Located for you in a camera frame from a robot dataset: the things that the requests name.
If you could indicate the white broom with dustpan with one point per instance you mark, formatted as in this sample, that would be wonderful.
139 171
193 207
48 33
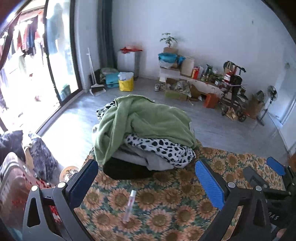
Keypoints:
97 89

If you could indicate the black rollator walker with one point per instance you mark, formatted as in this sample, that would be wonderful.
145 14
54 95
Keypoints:
234 92

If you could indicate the sunflower print blanket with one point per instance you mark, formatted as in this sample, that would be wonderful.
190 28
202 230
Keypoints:
161 208

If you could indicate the grey sneaker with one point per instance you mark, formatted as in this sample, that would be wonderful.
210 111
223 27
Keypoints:
162 87
157 88

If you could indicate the red cloth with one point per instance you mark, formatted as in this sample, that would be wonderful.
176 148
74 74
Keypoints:
129 49

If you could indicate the potted plant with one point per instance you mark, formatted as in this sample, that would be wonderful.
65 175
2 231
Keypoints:
168 39

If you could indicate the small cardboard box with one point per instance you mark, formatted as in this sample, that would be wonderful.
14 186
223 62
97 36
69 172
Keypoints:
170 51

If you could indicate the large cardboard box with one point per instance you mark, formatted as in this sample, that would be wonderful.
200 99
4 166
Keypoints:
255 107

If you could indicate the glass sliding door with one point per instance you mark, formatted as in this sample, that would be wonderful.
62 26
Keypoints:
62 58

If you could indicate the pale green bundle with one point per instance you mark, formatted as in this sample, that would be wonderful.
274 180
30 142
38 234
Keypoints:
108 70

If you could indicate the teal bag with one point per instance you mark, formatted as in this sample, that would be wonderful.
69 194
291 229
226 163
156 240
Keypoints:
181 60

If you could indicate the brown cardboard sheet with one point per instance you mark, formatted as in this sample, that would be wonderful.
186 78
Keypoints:
197 91

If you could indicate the grey garment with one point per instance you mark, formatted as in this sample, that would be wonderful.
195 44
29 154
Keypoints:
138 157

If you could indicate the dark blue patterned cloth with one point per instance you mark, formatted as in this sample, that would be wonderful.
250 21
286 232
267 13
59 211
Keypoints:
44 157

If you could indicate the group of bottles and jars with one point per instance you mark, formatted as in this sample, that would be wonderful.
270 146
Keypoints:
209 75

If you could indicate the yellow bag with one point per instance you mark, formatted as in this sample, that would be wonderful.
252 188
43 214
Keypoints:
126 84

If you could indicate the clear plastic tube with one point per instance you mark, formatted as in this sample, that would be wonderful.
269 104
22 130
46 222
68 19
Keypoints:
129 206

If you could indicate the black floor fan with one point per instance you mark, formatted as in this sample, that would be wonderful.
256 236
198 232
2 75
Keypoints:
272 92

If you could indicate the white low bench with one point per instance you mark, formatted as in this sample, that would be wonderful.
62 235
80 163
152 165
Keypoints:
170 73

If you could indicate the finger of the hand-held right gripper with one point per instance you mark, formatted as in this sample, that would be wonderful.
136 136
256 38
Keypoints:
253 176
276 165

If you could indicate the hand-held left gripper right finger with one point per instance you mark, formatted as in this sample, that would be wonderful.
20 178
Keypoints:
208 183

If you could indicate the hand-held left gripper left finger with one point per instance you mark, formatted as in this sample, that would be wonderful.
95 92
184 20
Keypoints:
86 178

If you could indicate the white ribbed heater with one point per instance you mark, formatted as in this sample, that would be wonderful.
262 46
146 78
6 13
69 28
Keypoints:
126 64

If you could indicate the red box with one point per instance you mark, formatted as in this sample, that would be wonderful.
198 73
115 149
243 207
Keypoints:
195 73

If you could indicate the black spotted white garment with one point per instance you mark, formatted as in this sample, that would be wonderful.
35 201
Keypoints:
161 146

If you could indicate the beige carton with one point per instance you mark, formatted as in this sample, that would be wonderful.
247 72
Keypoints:
187 67

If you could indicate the green cardboard box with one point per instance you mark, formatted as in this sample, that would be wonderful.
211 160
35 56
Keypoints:
174 95

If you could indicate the brown paper bag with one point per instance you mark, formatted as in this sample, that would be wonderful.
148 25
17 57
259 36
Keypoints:
231 114

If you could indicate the row of hanging clothes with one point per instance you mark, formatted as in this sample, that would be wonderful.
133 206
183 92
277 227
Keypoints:
27 39

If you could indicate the blue basin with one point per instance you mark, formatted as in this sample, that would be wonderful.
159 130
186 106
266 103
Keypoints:
167 57

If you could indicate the crumpled grey plastic sheet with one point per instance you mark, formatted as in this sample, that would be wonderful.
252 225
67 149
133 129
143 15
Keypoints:
182 87

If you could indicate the dark green curtain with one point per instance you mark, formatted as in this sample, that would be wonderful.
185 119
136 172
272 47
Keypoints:
106 34

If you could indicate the teal suitcase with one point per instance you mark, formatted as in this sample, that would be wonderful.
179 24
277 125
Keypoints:
111 80

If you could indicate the patterned plate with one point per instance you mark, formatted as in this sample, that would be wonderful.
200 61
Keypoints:
67 172

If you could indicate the orange paper bag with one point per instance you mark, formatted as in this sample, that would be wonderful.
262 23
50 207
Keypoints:
211 100

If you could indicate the white door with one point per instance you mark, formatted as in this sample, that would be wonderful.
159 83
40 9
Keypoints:
288 99

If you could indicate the white plastic bag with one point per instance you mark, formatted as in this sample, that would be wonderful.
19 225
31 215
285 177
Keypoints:
164 64

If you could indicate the red patterned bag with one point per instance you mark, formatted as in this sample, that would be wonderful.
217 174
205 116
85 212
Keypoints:
13 185

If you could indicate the light green fleece garment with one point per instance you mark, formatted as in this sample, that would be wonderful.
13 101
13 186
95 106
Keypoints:
150 120

